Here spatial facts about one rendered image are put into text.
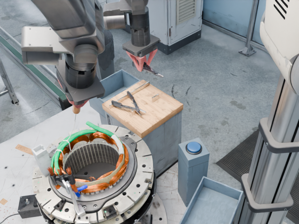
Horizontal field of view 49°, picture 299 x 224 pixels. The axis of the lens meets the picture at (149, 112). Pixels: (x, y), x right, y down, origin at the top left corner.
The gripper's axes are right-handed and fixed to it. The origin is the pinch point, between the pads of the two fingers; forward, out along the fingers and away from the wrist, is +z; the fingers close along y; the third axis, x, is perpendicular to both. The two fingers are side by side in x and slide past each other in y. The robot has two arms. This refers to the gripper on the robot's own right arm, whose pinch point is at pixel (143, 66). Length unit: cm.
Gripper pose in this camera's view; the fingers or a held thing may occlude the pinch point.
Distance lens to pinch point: 106.4
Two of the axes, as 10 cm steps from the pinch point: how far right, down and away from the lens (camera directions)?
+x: 6.9, 4.7, -5.5
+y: -7.2, 5.0, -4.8
